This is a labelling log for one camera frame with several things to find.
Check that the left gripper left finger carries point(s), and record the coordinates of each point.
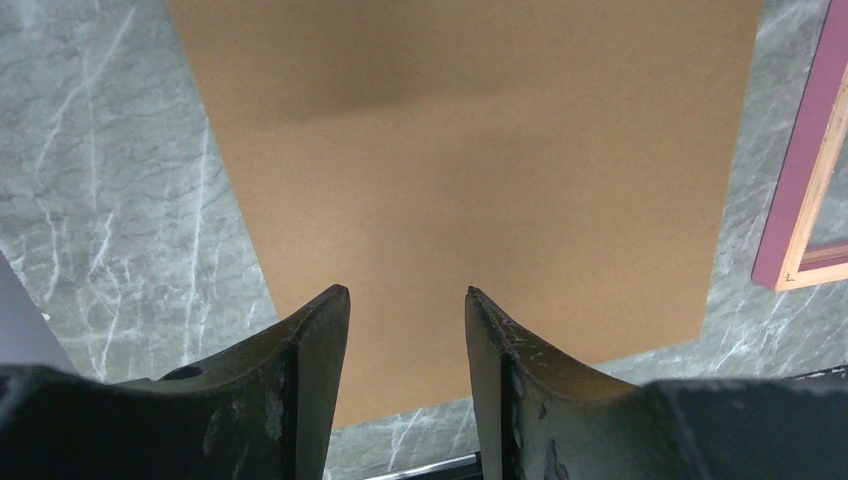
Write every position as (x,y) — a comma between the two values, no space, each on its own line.
(260,409)

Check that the brown backing board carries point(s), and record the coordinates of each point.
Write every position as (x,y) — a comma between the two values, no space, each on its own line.
(569,158)

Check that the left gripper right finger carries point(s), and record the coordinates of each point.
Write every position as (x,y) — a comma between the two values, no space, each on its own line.
(542,414)

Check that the pink wooden picture frame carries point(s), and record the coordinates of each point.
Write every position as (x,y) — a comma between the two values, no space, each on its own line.
(785,260)

